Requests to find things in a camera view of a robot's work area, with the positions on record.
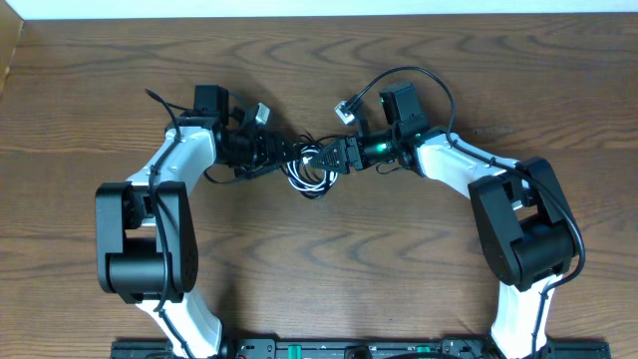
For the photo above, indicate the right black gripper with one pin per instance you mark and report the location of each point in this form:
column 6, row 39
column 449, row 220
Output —
column 341, row 147

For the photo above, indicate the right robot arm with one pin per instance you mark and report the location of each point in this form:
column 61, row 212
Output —
column 526, row 230

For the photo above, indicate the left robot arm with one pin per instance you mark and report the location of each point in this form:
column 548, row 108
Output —
column 145, row 238

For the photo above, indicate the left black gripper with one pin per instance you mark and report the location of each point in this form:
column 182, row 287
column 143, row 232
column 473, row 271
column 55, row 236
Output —
column 268, row 161

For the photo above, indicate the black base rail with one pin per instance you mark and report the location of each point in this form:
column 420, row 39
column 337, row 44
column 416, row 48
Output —
column 448, row 347

